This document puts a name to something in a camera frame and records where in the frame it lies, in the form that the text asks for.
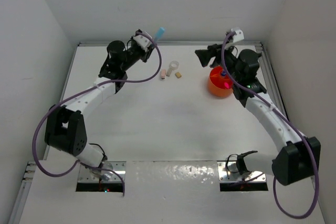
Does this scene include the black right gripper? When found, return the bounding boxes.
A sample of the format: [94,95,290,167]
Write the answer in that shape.
[195,40,242,82]

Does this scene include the blue capped glue stick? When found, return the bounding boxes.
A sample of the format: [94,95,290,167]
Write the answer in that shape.
[153,27,165,43]

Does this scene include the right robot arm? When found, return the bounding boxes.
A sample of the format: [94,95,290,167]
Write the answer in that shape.
[195,44,321,186]

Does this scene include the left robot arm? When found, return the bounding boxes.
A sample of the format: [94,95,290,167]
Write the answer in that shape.
[45,35,153,167]

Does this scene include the pink mini stapler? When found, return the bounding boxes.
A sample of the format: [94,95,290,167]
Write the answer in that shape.
[160,69,166,81]

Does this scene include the clear tape dispenser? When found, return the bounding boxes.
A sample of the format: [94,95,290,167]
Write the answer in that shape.
[166,61,179,77]

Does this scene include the yellow eraser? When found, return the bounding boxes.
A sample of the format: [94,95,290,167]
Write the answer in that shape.
[175,72,182,79]

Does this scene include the orange round organizer container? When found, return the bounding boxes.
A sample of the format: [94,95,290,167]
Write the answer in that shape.
[207,66,233,98]

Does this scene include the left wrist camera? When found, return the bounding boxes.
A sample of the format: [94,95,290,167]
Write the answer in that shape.
[132,29,152,52]

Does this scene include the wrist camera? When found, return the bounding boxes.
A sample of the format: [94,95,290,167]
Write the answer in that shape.
[132,29,152,52]
[227,27,245,44]

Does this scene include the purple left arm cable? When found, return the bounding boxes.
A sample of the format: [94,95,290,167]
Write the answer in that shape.
[33,31,163,198]

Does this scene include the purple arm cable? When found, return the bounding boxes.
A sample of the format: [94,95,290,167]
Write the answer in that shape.
[221,31,320,219]
[33,31,163,198]

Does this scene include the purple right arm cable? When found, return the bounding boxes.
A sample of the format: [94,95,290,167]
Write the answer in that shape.
[221,31,320,219]

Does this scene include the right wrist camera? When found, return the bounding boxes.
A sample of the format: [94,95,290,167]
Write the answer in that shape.
[227,27,245,44]

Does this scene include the aluminium table edge rail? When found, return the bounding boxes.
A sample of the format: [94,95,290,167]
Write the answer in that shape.
[78,41,262,47]

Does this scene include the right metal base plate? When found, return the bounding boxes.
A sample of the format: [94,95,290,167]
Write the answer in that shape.
[217,160,268,183]

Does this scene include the metal base plate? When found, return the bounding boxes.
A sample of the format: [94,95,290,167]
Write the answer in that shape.
[78,161,126,183]
[217,160,268,183]

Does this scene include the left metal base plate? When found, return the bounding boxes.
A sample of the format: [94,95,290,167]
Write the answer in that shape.
[78,161,126,183]

